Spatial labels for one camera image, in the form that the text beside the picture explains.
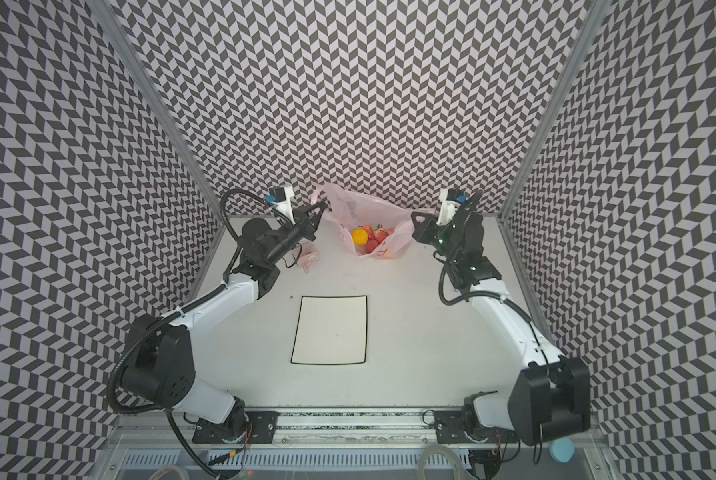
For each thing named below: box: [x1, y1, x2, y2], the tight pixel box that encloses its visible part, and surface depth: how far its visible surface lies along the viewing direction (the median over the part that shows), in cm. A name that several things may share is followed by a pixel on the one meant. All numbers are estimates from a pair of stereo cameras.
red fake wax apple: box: [373, 224, 390, 244], surface depth 110 cm
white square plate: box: [290, 295, 368, 365], surface depth 88 cm
